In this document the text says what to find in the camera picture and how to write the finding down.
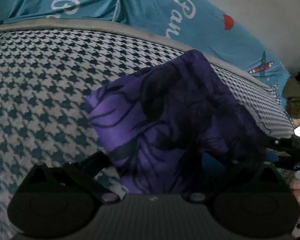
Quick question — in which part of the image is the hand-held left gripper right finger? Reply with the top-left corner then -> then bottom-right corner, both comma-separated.
187,152 -> 282,204

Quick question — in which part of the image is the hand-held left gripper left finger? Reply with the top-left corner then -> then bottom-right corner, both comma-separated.
22,152 -> 120,204

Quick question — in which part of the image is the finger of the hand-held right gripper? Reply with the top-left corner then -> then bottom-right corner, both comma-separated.
256,135 -> 293,153
275,155 -> 300,172

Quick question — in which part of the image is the purple patterned shirt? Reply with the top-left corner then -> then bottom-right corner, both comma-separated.
84,49 -> 273,195

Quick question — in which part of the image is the olive green cloth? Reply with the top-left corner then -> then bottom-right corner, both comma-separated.
282,76 -> 300,119

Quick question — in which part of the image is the houndstooth bed mat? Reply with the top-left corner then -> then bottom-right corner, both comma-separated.
0,20 -> 294,240

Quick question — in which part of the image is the teal printed bed bumper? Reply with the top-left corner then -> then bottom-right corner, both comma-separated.
0,0 -> 292,108

